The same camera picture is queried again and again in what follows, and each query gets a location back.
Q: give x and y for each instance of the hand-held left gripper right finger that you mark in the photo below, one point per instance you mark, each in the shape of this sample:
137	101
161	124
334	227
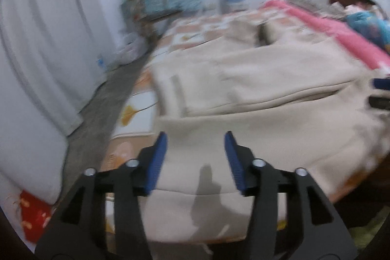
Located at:
234	162

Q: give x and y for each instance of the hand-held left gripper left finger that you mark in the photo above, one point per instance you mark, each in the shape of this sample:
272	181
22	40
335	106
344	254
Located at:
157	162

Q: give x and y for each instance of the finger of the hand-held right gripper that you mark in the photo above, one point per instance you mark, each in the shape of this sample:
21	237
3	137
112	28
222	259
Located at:
380	103
382	83

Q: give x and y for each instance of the beige zip jacket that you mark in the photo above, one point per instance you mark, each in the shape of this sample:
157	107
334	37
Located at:
259	95

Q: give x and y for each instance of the bed with patterned sheet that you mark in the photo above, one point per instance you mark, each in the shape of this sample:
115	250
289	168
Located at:
137	107

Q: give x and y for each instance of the pink floral blanket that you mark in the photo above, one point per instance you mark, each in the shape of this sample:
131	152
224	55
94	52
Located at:
335	31

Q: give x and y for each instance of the grey blanket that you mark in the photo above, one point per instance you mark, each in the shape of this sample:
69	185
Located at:
304	1

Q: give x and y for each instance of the blue packet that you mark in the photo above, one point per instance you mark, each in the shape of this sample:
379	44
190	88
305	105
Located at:
101	62

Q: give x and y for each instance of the white plastic bag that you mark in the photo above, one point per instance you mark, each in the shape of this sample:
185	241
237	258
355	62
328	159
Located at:
131	49

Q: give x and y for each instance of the red gift bag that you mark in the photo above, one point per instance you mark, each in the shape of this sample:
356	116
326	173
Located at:
33	214

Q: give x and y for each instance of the white curtain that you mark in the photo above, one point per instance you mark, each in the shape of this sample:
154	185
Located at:
45	34

